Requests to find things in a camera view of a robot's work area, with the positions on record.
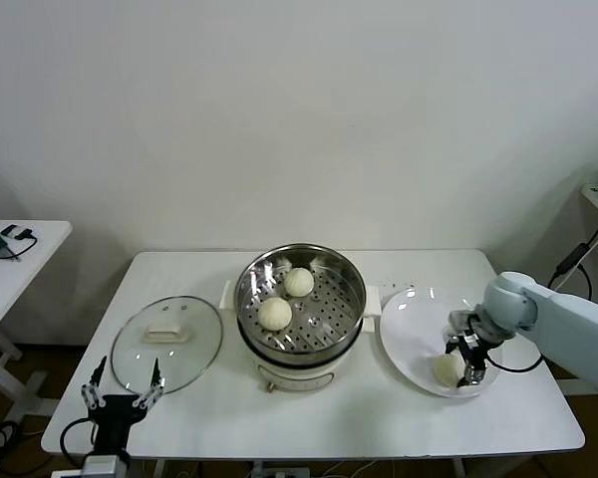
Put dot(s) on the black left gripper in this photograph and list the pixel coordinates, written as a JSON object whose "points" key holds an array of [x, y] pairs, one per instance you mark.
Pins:
{"points": [[114, 413]]}

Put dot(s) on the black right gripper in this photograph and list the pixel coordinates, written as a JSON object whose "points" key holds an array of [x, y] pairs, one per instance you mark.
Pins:
{"points": [[483, 341]]}

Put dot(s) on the white steamed baozi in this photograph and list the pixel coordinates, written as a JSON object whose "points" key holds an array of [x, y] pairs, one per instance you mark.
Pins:
{"points": [[275, 313], [299, 282], [446, 371]]}

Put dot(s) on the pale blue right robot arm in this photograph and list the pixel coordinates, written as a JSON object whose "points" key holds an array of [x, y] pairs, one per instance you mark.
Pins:
{"points": [[568, 318]]}

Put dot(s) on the stainless steel steamer basket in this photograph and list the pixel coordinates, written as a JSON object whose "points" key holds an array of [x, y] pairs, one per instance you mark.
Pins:
{"points": [[329, 309]]}

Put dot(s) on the white round plate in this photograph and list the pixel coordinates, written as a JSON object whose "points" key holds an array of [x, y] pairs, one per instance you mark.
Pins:
{"points": [[408, 338]]}

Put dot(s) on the white side table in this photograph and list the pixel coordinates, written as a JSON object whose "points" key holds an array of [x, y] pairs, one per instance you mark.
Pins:
{"points": [[40, 259]]}

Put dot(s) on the white power strip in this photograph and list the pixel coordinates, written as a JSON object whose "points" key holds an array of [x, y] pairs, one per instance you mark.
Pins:
{"points": [[279, 472]]}

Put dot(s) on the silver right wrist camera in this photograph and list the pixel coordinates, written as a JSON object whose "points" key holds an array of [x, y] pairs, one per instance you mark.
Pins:
{"points": [[462, 323]]}

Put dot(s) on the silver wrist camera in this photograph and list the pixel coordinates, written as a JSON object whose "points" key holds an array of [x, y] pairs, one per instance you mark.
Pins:
{"points": [[462, 323], [102, 467]]}

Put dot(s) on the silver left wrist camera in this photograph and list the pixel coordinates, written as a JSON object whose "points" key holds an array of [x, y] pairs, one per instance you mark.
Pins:
{"points": [[102, 467]]}

